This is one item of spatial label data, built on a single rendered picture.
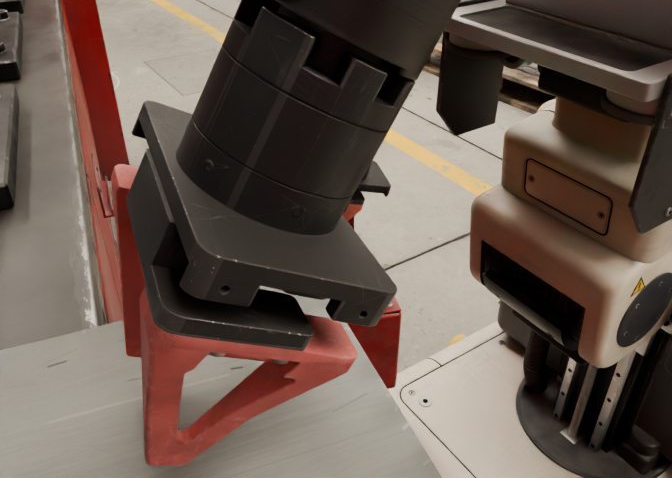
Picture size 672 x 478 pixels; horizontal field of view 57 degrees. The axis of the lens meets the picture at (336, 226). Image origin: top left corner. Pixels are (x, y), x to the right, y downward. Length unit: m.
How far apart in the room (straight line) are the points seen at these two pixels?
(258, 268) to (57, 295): 0.43
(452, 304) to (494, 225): 1.09
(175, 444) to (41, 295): 0.37
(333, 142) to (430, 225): 2.05
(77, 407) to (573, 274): 0.57
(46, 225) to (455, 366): 0.88
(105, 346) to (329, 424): 0.12
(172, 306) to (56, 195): 0.56
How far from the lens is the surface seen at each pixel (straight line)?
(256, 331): 0.17
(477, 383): 1.29
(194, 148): 0.19
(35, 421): 0.30
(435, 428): 1.20
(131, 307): 0.26
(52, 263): 0.62
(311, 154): 0.17
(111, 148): 2.55
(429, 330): 1.79
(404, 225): 2.20
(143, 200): 0.20
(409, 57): 0.18
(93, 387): 0.30
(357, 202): 0.71
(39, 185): 0.75
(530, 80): 3.20
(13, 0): 1.46
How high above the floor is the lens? 1.21
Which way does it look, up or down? 34 degrees down
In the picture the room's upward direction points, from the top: straight up
